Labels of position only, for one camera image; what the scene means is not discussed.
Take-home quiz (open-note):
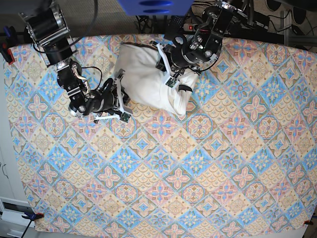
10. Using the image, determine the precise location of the black power strip red switch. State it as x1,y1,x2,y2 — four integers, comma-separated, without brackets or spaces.
183,23,198,32

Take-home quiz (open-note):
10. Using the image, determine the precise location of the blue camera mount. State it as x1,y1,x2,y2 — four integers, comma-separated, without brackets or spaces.
118,0,194,16

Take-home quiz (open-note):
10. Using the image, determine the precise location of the orange clamp right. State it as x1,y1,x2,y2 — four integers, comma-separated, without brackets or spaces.
304,220,314,226

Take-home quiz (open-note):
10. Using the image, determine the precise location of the red blue clamp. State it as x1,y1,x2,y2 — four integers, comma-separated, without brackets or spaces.
0,26,16,65

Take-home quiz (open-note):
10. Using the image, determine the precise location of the white cabinet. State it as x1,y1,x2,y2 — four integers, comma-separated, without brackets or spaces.
0,59,38,238

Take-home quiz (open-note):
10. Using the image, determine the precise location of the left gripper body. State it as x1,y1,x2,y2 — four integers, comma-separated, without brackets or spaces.
150,41,193,88

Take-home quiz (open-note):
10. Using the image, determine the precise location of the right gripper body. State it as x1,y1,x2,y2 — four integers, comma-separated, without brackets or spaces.
94,69,133,123

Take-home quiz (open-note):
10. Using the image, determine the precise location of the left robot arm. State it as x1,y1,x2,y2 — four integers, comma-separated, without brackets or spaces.
150,0,242,88

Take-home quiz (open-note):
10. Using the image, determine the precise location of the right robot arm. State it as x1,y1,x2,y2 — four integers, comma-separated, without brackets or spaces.
18,0,132,123

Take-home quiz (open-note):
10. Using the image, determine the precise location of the patterned tablecloth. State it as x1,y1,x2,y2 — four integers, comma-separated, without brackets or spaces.
4,39,317,238

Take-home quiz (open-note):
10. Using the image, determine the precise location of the white printed T-shirt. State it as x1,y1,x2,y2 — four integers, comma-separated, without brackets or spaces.
114,43,199,116

